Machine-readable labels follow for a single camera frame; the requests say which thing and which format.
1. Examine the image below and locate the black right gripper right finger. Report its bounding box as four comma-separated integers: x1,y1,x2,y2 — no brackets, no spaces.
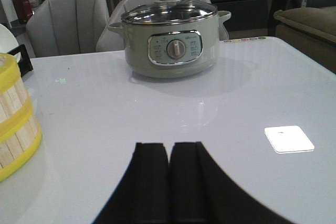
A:
170,142,290,223

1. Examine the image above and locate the white bowl rightmost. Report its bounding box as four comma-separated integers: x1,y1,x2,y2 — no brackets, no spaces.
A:
0,24,19,53

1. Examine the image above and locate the black bowl rack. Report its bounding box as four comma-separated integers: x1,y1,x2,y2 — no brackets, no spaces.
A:
7,44,33,77

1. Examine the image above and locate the green electric cooking pot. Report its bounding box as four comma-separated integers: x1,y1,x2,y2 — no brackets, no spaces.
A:
108,10,231,78

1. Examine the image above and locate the red bin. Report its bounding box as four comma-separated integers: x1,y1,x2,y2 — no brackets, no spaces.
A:
12,0,33,24

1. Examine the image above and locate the grey chair right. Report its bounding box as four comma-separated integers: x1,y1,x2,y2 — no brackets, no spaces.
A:
97,0,232,57

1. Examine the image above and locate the grey chair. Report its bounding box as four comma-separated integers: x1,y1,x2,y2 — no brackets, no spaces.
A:
97,0,232,57
26,0,109,58

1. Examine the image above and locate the olive sofa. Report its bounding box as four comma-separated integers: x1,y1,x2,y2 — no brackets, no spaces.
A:
274,6,335,73

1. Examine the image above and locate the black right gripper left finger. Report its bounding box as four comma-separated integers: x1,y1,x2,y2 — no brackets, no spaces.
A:
94,143,169,223

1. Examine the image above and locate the glass pot lid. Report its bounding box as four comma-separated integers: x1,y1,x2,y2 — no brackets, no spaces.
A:
121,0,217,25

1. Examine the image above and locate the grey chair left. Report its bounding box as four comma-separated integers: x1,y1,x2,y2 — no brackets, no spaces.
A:
26,0,109,58

